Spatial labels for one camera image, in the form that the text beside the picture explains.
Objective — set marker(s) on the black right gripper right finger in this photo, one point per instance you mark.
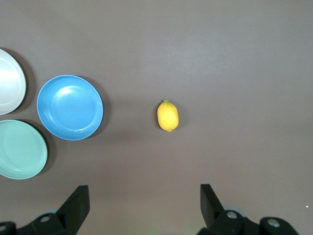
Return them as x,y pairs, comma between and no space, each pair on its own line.
215,218

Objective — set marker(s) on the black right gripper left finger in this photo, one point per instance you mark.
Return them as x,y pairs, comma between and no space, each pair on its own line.
71,215

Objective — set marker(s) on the yellow lemon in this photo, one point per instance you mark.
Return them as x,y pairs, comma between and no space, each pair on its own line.
167,117

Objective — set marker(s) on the mint green plate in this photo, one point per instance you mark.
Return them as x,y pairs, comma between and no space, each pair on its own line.
19,149

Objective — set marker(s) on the blue plate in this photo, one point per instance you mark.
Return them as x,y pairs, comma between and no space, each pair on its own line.
71,107

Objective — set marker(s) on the beige plate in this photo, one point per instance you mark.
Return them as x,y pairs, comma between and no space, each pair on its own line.
9,83

